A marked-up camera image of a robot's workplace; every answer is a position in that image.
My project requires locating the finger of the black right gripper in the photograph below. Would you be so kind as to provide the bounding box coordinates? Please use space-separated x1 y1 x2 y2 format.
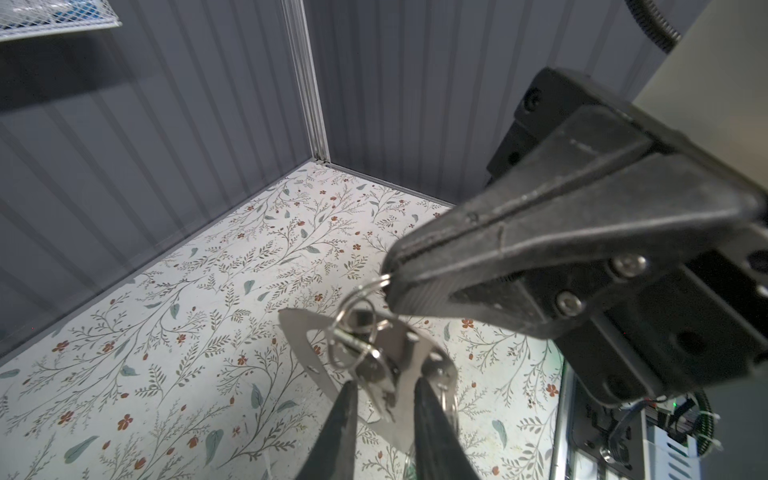
383 154 762 339
383 105 653 270

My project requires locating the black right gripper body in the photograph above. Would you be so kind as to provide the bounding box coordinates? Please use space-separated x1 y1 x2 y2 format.
488 68 767 405

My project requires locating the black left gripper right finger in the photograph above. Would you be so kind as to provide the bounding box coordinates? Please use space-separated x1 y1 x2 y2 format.
414 378 479 480

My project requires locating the white mesh basket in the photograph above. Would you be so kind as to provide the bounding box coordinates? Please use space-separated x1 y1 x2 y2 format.
1 0 122 42

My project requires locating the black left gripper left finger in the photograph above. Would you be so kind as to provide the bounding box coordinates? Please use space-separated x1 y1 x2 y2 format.
295 381 358 480

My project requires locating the silver metal keyring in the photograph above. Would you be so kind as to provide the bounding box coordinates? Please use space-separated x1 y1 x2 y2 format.
325 274 392 370

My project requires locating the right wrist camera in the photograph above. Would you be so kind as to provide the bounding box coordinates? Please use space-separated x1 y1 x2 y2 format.
634 0 767 187

